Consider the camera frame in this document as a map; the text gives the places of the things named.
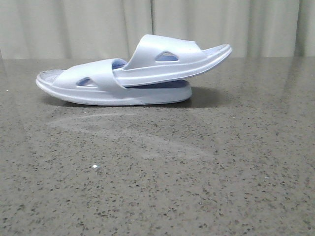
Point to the light blue slipper with scuffed toe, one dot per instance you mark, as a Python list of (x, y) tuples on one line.
[(95, 83)]

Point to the pale green curtain backdrop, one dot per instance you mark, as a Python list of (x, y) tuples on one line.
[(95, 29)]

